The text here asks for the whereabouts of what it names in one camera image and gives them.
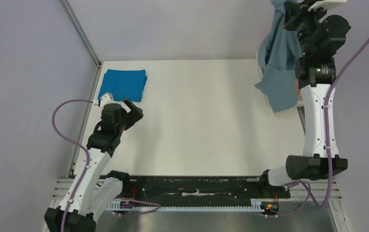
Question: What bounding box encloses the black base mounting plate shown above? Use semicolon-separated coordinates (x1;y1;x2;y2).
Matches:
120;175;291;207

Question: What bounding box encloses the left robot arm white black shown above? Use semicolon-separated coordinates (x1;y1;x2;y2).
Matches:
44;94;143;232

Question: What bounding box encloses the left aluminium frame post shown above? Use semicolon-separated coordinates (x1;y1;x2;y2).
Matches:
59;0;101;67

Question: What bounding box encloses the grey-blue t shirt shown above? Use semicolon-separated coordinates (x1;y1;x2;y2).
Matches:
255;0;302;96

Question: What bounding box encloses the pink t shirt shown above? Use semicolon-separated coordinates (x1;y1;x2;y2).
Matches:
295;80;300;95

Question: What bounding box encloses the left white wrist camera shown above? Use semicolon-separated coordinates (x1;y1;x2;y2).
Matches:
93;92;115;109

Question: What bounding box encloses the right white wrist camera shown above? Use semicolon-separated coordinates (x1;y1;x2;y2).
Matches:
308;0;347;11

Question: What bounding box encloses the white slotted cable duct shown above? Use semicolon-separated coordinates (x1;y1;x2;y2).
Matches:
105;200;279;213

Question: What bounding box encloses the folded bright blue t shirt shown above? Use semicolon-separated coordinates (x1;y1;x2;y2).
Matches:
98;69;147;102

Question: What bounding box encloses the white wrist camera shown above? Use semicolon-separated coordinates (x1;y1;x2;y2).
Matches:
308;0;347;11
93;92;115;109

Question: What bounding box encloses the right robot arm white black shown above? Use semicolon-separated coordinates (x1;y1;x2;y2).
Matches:
258;0;351;197

